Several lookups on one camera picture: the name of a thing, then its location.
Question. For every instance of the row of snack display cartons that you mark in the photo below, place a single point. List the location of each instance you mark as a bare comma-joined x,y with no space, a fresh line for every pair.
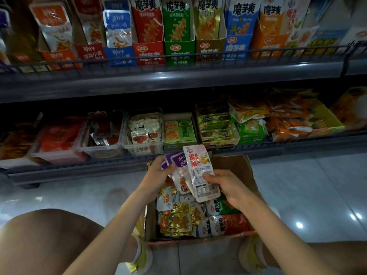
149,25

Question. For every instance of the clear plastic tray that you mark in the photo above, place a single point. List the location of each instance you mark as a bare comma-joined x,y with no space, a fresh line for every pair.
57,157
127,147
103,151
17,163

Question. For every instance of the person's right hand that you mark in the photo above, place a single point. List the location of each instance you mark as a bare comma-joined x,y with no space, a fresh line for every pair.
229,186

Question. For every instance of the person's left forearm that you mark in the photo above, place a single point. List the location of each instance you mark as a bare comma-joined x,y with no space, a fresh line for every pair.
109,237

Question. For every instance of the person's leg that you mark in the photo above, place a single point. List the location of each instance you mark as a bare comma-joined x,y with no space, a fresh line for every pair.
46,243
344,257

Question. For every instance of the green snack packets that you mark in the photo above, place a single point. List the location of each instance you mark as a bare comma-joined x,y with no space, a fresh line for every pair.
252,131

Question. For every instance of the pile of red snack packets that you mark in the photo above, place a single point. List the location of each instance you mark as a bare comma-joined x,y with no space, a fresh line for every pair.
60,134

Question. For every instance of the lime green display tray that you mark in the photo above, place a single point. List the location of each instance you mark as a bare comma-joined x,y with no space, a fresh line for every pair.
327,117

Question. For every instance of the white red yellow snack packet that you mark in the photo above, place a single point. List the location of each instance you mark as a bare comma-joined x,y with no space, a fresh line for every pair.
198,169

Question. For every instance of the handful of purple white packets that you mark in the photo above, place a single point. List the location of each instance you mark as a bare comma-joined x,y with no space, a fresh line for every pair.
175,160

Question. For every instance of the green orange display carton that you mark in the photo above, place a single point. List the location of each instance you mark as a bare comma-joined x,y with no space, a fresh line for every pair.
179,131

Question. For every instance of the person's right leg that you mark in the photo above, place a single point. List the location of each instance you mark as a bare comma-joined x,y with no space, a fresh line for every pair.
344,257

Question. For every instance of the dark orange snack packs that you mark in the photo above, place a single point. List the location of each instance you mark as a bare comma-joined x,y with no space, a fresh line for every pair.
17,143

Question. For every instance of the person's left shoe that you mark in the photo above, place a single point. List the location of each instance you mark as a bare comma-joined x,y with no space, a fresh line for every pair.
142,257

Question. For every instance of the white sock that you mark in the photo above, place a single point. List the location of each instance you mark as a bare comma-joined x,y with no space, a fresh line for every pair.
137,249

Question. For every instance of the brown cardboard box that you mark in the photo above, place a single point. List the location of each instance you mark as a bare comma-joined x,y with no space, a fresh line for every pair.
241,166

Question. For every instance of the person's right forearm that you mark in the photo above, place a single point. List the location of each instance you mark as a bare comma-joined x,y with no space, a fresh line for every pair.
286,237

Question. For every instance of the person's shoe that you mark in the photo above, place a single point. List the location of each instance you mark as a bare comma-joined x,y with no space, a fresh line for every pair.
142,257
249,255

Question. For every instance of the grey metal store shelf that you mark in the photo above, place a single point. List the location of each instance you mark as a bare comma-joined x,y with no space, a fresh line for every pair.
172,80

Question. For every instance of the person's left hand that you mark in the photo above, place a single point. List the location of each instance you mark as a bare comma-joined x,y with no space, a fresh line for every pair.
155,177

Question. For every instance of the pile of orange yellow packets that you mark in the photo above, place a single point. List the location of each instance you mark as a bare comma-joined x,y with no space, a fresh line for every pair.
286,117

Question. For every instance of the person's left leg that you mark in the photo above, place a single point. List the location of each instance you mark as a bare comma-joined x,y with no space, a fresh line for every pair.
46,243

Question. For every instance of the person's right shoe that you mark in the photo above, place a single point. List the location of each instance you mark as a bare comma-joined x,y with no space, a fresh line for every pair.
249,255

